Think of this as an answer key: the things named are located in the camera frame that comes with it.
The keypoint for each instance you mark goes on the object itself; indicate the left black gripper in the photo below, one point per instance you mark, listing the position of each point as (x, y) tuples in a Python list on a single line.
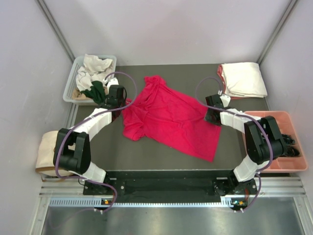
[(123, 102)]

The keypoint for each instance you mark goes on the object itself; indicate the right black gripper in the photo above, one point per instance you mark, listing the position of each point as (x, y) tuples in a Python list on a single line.
[(208, 119)]

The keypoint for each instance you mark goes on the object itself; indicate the red t-shirt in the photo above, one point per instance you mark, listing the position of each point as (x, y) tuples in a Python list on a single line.
[(171, 118)]

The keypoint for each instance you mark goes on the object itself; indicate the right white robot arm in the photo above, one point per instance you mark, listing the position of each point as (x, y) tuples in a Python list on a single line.
[(264, 141)]

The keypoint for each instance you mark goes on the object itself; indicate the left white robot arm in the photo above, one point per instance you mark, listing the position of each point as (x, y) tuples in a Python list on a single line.
[(72, 149)]

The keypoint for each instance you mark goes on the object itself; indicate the dark green shirt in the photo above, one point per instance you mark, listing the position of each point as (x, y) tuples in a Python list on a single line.
[(96, 92)]

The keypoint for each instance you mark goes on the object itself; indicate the cream crumpled shirt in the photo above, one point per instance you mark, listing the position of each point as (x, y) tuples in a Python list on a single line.
[(93, 64)]

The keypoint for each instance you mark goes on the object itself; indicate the white printed crumpled shirt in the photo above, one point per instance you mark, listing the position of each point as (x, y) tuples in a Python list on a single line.
[(85, 78)]

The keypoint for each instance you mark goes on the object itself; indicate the tan shirt in basket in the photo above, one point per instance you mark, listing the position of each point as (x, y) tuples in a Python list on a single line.
[(77, 95)]

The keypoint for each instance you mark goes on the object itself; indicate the folded pink t-shirt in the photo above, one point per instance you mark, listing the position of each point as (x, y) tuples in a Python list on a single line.
[(220, 74)]

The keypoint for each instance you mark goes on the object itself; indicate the white plastic laundry basket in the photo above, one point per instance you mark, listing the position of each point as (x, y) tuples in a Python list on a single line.
[(71, 85)]

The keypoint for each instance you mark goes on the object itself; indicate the folded cream t-shirt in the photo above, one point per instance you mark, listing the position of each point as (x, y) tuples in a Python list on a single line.
[(244, 80)]

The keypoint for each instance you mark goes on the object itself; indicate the dark rolled item back-right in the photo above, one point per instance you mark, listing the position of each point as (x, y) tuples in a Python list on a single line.
[(288, 139)]

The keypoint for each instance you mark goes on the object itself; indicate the dark rolled item front-right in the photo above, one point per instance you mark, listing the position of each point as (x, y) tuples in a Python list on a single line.
[(291, 152)]

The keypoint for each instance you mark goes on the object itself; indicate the pink divided plastic tray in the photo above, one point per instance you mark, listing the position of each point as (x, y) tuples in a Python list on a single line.
[(284, 164)]

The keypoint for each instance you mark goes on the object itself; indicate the cream fabric bear bag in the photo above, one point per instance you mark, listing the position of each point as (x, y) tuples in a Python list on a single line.
[(44, 165)]

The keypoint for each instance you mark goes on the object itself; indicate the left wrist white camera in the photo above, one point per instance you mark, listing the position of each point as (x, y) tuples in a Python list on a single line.
[(110, 82)]

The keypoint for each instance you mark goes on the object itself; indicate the wrist white camera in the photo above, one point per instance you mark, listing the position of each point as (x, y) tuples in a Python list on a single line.
[(225, 99), (110, 82)]

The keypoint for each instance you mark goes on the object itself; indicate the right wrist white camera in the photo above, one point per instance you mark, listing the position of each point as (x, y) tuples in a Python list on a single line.
[(225, 99)]

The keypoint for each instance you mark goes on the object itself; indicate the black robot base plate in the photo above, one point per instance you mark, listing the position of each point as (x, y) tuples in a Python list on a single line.
[(170, 186)]

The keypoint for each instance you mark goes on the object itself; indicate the grey slotted cable duct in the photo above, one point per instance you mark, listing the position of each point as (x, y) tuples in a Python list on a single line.
[(103, 203)]

